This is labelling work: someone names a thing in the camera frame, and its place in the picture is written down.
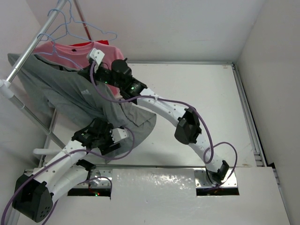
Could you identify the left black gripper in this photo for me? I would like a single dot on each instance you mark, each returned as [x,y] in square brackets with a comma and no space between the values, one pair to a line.
[110,146]

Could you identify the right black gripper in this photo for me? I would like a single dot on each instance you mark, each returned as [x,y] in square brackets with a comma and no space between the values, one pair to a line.
[86,71]

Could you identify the grey t shirt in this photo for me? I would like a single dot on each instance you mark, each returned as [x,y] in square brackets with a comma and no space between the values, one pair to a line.
[50,85]

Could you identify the blue wire hanger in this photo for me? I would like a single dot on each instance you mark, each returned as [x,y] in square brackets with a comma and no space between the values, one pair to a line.
[72,57]
[82,21]

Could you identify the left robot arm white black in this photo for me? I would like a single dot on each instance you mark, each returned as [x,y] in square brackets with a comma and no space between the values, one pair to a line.
[36,194]

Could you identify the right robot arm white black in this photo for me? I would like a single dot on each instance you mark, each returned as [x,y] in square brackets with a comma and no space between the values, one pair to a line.
[190,128]

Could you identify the pink t shirt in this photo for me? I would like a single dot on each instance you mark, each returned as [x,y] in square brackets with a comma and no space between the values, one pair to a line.
[111,52]

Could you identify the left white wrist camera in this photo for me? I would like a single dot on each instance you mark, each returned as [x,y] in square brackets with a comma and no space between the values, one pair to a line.
[119,134]

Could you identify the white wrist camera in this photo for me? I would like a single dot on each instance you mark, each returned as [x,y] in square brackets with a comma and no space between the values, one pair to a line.
[119,134]
[96,56]

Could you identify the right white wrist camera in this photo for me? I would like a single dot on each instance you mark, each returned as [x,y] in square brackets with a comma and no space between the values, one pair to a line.
[96,56]

